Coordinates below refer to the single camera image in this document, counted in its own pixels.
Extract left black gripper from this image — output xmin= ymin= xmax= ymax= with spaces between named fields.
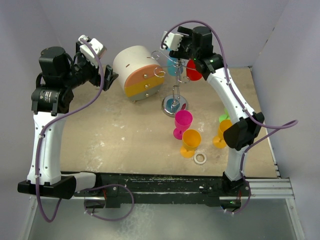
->
xmin=62 ymin=42 xmax=118 ymax=90

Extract blue plastic wine glass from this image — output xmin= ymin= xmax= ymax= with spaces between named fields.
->
xmin=167 ymin=56 xmax=184 ymax=78

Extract red plastic wine glass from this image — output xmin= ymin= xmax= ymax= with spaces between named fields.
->
xmin=185 ymin=59 xmax=202 ymax=81

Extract chrome wine glass rack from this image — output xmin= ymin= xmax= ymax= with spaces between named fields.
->
xmin=151 ymin=50 xmax=190 ymax=117

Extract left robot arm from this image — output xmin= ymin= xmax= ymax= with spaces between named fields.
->
xmin=17 ymin=35 xmax=118 ymax=200

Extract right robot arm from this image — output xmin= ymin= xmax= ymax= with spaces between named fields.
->
xmin=169 ymin=26 xmax=265 ymax=196

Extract pink plastic wine glass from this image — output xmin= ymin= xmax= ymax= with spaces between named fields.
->
xmin=173 ymin=110 xmax=193 ymax=140

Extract green plastic wine glass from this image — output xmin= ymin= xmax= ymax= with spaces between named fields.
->
xmin=218 ymin=108 xmax=230 ymax=123

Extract orange wine glass front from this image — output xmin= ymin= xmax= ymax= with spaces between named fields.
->
xmin=180 ymin=129 xmax=202 ymax=159

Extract orange wine glass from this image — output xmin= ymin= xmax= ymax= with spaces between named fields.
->
xmin=212 ymin=119 xmax=232 ymax=149
xmin=180 ymin=129 xmax=202 ymax=159

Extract orange wine glass right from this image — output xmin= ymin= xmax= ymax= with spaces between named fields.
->
xmin=212 ymin=119 xmax=232 ymax=149

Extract round white drawer cabinet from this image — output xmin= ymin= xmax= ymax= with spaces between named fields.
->
xmin=112 ymin=45 xmax=165 ymax=102

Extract white tape roll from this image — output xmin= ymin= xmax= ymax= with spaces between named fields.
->
xmin=193 ymin=152 xmax=207 ymax=165

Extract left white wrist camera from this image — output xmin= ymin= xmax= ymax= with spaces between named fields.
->
xmin=78 ymin=35 xmax=107 ymax=68

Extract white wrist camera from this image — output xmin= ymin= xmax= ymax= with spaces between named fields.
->
xmin=160 ymin=32 xmax=184 ymax=51
xmin=78 ymin=35 xmax=107 ymax=68

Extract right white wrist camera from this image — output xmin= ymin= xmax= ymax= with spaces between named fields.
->
xmin=160 ymin=32 xmax=184 ymax=51

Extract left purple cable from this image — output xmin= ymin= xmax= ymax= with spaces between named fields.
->
xmin=35 ymin=39 xmax=105 ymax=223

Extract purple cable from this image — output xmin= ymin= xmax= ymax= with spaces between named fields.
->
xmin=160 ymin=20 xmax=299 ymax=215
xmin=35 ymin=39 xmax=105 ymax=223

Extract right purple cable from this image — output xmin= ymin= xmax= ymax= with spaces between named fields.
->
xmin=160 ymin=20 xmax=299 ymax=215

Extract black base frame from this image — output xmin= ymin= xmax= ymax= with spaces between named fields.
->
xmin=74 ymin=173 xmax=250 ymax=210

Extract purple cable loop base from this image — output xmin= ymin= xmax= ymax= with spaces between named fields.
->
xmin=84 ymin=184 xmax=137 ymax=222

